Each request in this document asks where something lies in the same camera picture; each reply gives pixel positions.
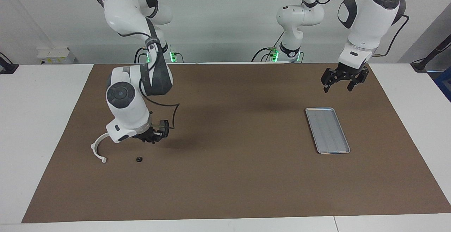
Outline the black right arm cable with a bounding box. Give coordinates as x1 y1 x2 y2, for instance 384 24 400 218
118 31 180 130

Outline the blue crate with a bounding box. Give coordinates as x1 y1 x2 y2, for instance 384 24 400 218
434 66 451 102

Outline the silver metal tray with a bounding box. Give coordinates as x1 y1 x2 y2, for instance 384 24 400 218
305 108 351 154

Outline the black clamp mount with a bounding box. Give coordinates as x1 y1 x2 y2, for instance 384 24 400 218
0 52 19 74

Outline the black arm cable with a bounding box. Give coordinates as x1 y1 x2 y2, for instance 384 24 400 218
310 0 410 57
118 31 180 130

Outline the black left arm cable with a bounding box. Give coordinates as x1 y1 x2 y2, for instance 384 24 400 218
310 0 410 57

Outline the white power strip box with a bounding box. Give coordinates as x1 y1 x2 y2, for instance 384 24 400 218
37 47 75 64

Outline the brown table mat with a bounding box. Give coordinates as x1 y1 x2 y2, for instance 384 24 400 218
22 63 451 223

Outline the black base cable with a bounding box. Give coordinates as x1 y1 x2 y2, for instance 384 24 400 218
252 31 286 62

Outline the white curved plastic bracket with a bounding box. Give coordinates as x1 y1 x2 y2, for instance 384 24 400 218
91 133 109 164

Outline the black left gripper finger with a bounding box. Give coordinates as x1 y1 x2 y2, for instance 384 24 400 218
348 69 370 91
321 69 339 93

